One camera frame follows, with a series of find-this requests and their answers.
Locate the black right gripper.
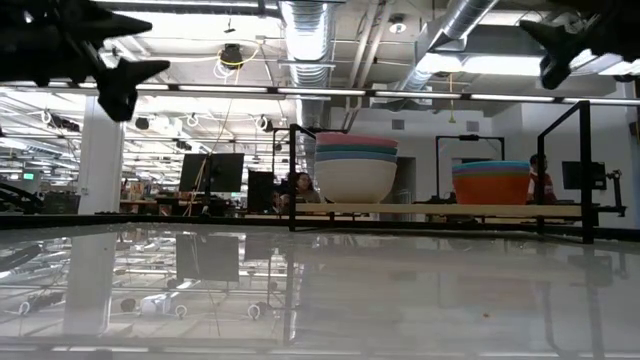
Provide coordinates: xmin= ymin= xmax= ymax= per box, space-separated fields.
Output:
xmin=519 ymin=0 xmax=640 ymax=90

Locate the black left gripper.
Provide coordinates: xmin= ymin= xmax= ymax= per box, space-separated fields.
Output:
xmin=0 ymin=0 xmax=171 ymax=123

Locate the orange plastic bowl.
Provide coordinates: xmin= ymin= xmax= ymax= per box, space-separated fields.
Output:
xmin=452 ymin=172 xmax=531 ymax=206

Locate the pink ceramic bowl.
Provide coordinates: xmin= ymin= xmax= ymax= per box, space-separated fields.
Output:
xmin=314 ymin=131 xmax=399 ymax=149

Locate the teal ceramic bowl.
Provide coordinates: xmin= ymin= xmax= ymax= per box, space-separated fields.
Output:
xmin=315 ymin=143 xmax=399 ymax=156

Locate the large white ribbed bowl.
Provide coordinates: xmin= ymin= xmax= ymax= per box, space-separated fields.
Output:
xmin=314 ymin=158 xmax=398 ymax=204

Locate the small black monitor on arm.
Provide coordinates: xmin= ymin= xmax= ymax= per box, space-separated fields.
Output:
xmin=561 ymin=160 xmax=609 ymax=191

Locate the white column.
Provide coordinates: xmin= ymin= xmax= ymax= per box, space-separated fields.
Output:
xmin=78 ymin=94 xmax=126 ymax=216

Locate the black ceiling device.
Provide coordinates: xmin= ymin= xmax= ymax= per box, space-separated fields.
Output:
xmin=219 ymin=43 xmax=245 ymax=70

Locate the large black monitor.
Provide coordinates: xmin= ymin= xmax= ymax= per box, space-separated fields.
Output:
xmin=178 ymin=152 xmax=245 ymax=194

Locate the black monitor seen from behind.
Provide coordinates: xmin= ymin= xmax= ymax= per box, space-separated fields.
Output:
xmin=247 ymin=169 xmax=275 ymax=214

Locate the seated person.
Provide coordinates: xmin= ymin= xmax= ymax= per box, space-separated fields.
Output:
xmin=294 ymin=172 xmax=322 ymax=204

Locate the slanted silver ventilation duct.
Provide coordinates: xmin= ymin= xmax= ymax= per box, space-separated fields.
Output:
xmin=397 ymin=0 xmax=501 ymax=95

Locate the thin black metal frame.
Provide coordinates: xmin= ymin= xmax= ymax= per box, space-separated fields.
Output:
xmin=435 ymin=133 xmax=505 ymax=202

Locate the overhead rail with light strips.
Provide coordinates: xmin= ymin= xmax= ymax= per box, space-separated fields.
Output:
xmin=0 ymin=78 xmax=640 ymax=107

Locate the black frame wooden shelf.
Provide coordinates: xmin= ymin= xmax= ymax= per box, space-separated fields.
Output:
xmin=272 ymin=99 xmax=626 ymax=245

